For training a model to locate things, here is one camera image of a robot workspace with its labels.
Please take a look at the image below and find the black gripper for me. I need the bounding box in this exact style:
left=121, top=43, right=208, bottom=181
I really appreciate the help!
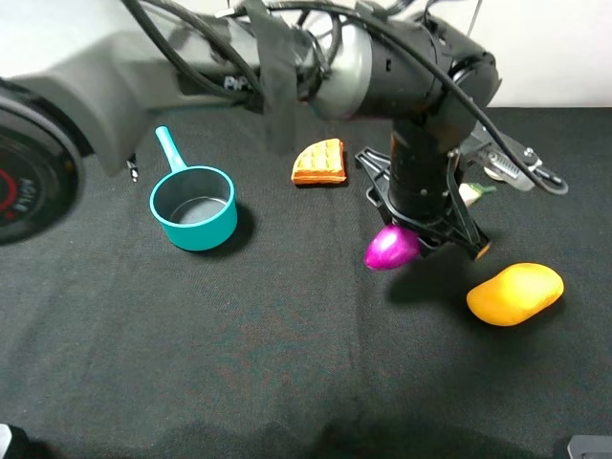
left=355, top=117, right=491, bottom=260

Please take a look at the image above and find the purple toy eggplant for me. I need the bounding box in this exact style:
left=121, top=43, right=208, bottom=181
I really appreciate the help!
left=363, top=224, right=440, bottom=271

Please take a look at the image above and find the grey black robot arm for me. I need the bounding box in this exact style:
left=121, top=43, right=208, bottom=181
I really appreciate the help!
left=1, top=1, right=500, bottom=257

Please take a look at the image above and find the white rubber duck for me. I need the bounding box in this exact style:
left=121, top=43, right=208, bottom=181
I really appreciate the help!
left=484, top=167, right=505, bottom=182

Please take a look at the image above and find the orange toy waffle slice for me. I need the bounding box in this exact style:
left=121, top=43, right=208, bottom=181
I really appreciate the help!
left=291, top=138, right=347, bottom=186

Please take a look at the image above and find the yellow toy mango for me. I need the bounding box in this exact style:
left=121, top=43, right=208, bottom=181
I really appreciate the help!
left=466, top=263, right=564, bottom=327

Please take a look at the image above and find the black tablecloth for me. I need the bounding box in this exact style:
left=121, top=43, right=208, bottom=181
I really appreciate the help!
left=1, top=109, right=611, bottom=458

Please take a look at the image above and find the teal toy saucepan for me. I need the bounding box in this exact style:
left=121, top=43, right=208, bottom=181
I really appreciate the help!
left=149, top=126, right=238, bottom=251

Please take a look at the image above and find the grey device bottom left corner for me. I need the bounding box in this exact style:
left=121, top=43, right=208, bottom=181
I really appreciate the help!
left=0, top=424, right=12, bottom=459

